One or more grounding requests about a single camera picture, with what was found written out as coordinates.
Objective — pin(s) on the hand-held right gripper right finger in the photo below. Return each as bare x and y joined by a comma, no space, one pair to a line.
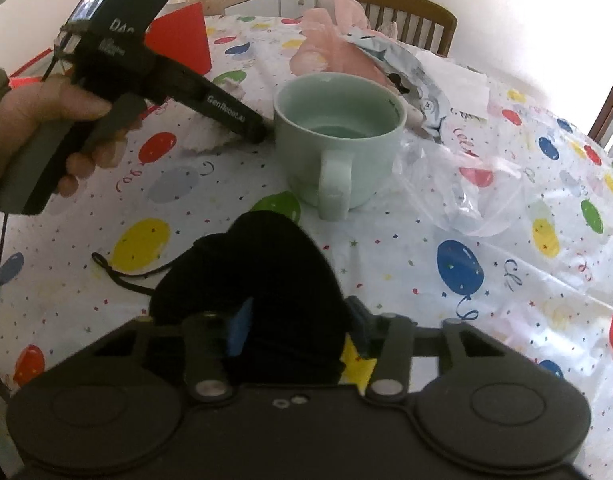
359,325

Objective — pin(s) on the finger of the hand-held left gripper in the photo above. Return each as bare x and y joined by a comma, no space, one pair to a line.
216,105

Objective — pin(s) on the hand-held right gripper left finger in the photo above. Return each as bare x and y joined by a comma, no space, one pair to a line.
239,332

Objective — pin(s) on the red cardboard box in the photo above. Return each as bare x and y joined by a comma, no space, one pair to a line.
181,35

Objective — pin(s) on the person's left hand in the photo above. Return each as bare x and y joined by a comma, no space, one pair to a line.
36,107

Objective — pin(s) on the pale green mug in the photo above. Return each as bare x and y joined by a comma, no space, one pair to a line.
306,160

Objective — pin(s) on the balloon print tablecloth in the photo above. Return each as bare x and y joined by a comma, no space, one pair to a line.
486,310

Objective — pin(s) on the wooden chair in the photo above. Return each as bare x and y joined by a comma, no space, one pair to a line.
426,15
606,110

